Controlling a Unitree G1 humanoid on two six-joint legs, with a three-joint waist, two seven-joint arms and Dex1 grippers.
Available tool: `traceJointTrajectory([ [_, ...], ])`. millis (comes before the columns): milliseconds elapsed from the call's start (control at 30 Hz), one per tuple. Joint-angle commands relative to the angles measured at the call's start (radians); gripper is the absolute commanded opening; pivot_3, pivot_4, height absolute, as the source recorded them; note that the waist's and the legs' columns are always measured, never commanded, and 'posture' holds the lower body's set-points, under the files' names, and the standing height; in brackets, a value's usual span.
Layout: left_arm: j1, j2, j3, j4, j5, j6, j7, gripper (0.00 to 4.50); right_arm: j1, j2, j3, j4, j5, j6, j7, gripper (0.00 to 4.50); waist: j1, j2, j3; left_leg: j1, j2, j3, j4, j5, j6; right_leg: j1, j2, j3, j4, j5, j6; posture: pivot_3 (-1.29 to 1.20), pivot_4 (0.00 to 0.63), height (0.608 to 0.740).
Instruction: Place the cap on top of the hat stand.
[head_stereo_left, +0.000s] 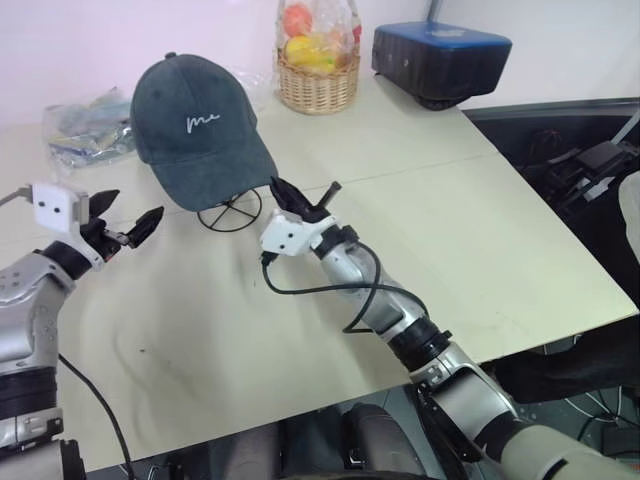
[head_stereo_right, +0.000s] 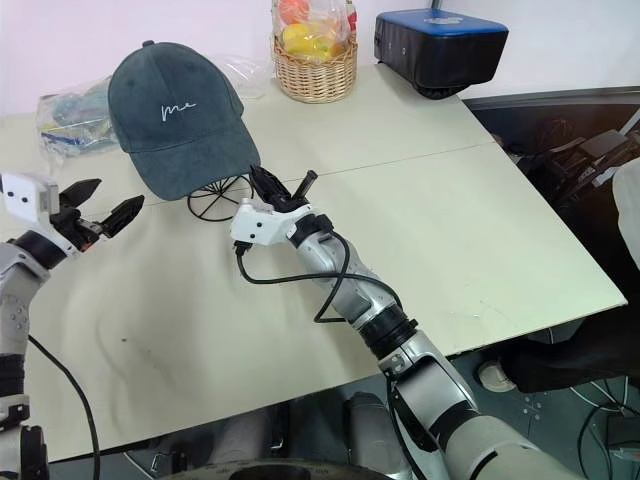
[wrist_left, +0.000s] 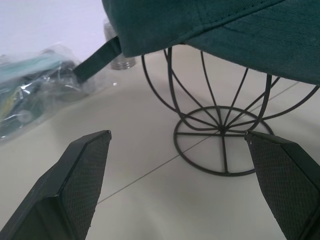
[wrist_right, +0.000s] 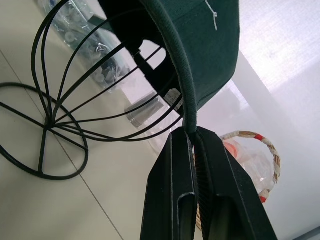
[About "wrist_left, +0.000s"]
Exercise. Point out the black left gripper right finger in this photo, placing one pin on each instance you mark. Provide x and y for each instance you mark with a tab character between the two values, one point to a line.
285	180

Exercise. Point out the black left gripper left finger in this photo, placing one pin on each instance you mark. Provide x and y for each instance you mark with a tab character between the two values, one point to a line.
72	185

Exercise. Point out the dark green baseball cap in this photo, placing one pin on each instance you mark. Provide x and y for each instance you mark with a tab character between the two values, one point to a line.
225	27

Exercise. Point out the clear plastic bag with items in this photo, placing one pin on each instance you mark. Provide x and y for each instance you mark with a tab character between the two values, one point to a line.
35	85

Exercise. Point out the clear plastic bottle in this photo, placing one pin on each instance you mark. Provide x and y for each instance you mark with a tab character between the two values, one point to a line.
120	60

